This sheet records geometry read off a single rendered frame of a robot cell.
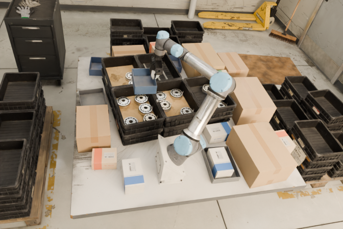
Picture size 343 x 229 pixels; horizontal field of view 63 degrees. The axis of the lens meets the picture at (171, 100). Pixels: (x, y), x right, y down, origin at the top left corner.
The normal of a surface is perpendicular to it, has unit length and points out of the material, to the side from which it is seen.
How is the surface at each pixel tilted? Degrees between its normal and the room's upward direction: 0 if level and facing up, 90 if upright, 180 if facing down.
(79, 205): 0
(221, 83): 46
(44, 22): 90
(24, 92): 0
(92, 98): 0
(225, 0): 90
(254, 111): 90
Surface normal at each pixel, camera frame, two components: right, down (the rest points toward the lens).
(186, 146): -0.49, 0.04
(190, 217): 0.14, -0.73
